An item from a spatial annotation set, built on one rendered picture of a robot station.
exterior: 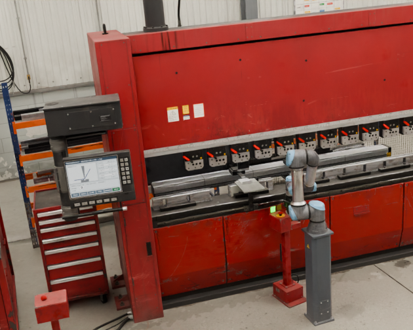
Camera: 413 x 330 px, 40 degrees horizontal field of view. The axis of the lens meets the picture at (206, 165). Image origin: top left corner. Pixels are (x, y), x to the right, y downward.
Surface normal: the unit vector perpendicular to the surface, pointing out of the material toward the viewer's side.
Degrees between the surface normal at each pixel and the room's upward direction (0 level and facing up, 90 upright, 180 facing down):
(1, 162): 90
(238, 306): 0
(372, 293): 0
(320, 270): 90
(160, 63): 90
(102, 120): 90
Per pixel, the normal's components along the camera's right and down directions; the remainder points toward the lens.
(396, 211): 0.25, 0.29
